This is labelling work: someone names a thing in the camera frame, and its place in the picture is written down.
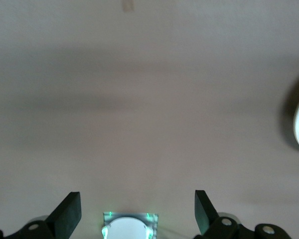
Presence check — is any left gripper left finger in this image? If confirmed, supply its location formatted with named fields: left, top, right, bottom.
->
left=0, top=191, right=82, bottom=239

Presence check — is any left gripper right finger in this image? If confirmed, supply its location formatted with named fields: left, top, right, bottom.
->
left=193, top=190, right=294, bottom=239

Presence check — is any small brown tape patch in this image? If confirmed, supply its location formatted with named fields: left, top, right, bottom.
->
left=121, top=0, right=135, bottom=12

